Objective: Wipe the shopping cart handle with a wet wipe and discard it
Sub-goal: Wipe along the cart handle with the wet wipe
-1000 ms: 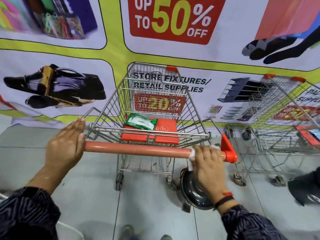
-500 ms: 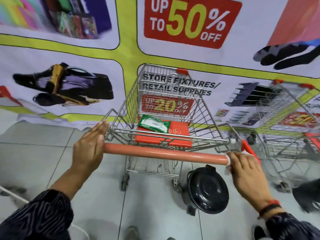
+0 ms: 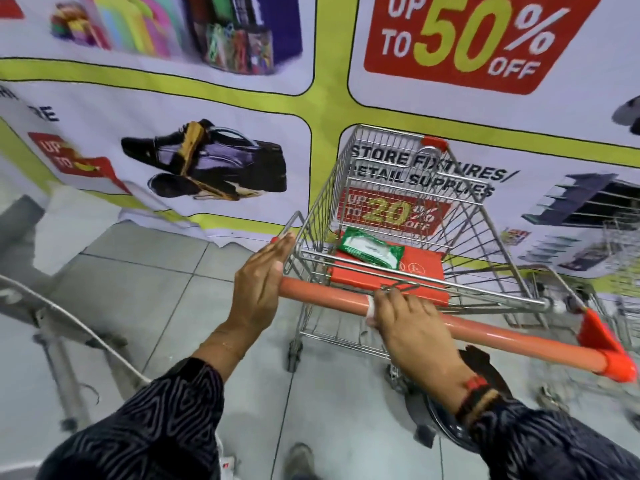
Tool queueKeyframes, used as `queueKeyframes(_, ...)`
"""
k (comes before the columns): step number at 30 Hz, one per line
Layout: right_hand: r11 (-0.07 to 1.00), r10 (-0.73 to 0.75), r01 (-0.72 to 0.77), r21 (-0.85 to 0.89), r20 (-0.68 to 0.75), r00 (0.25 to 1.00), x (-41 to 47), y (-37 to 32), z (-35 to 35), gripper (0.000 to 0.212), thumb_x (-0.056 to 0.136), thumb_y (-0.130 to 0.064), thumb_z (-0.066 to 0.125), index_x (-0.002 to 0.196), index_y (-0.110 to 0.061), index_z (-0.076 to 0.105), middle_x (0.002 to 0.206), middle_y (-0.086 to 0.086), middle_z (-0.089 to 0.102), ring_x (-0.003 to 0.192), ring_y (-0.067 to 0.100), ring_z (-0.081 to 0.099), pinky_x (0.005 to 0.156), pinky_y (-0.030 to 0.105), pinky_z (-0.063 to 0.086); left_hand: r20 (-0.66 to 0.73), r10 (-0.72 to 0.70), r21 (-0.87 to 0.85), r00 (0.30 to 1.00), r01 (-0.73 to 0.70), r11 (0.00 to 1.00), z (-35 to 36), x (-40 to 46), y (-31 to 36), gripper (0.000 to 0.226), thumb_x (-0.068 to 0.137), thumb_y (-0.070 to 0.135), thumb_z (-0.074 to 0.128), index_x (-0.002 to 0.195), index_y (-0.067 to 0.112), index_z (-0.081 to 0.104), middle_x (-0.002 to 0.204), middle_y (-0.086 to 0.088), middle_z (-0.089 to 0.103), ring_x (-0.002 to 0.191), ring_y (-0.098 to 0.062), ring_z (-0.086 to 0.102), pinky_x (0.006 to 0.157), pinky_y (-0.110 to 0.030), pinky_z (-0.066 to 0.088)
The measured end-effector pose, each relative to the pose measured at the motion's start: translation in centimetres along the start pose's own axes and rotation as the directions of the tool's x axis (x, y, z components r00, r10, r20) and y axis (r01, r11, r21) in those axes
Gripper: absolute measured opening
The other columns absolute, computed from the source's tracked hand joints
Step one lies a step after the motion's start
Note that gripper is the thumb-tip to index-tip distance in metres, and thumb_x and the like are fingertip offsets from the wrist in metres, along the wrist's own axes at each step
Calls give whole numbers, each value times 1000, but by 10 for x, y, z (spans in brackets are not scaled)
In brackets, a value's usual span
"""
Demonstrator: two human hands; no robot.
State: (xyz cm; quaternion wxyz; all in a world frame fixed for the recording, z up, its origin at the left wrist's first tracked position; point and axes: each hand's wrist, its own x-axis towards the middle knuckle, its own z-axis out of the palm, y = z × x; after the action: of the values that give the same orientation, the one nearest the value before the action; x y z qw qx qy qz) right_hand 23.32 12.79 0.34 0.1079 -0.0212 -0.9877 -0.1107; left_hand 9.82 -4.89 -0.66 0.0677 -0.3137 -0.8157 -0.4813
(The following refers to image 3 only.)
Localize orange cart seat flap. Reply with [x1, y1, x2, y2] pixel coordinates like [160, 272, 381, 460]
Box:
[327, 242, 451, 306]

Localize green wipes packet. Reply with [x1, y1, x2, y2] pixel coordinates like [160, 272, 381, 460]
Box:
[337, 226, 405, 270]

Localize person's right forearm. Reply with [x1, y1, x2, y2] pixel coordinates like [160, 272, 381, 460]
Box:
[447, 367, 640, 480]

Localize person's left hand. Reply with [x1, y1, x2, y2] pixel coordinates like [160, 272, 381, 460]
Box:
[225, 232, 297, 336]

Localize metal wire shopping cart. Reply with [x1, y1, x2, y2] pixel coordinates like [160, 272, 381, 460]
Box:
[530, 212, 640, 430]

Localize person's left forearm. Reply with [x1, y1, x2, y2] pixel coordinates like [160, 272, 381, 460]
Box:
[37, 317, 251, 480]

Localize person's grey shoe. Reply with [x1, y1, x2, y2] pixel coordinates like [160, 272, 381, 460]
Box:
[283, 443, 317, 480]

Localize black round base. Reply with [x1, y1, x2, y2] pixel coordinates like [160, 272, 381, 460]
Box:
[404, 345, 513, 451]

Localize grey metal stand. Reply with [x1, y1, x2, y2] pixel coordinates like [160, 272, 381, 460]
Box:
[0, 195, 146, 433]

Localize person's right hand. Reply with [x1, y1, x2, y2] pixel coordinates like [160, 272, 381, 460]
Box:
[372, 288, 474, 401]

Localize thin gold bracelet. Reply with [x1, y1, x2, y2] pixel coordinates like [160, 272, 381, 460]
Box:
[210, 332, 247, 361]

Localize printed sale banner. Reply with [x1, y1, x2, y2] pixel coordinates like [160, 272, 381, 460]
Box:
[0, 0, 640, 308]

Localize metal shopping cart orange handle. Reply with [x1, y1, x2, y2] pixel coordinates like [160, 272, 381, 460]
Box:
[270, 124, 639, 395]

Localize red and black wrist threads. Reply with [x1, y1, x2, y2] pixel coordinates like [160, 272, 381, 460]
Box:
[454, 375, 502, 426]

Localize white cable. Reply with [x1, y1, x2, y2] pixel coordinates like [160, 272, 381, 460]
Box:
[0, 274, 152, 386]

